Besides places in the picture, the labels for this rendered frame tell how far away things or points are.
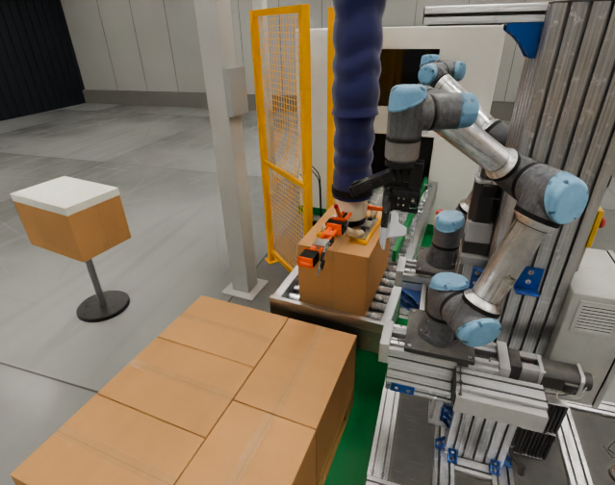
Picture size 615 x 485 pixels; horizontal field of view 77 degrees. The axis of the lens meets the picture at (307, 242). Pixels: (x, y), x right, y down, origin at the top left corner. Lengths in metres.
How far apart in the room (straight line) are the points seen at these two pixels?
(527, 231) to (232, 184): 2.19
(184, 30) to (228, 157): 9.79
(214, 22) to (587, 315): 2.41
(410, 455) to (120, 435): 1.29
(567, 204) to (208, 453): 1.48
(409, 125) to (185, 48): 11.82
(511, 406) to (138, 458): 1.35
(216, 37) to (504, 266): 2.18
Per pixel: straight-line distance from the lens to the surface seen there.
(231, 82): 2.72
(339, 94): 1.99
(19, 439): 2.92
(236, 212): 3.01
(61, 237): 3.10
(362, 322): 2.15
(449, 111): 0.90
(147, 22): 13.18
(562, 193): 1.12
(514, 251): 1.17
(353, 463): 2.33
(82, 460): 1.92
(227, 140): 2.84
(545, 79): 1.29
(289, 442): 1.74
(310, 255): 1.71
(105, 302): 3.61
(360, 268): 2.06
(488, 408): 1.44
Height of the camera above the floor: 1.98
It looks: 29 degrees down
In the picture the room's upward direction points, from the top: 1 degrees counter-clockwise
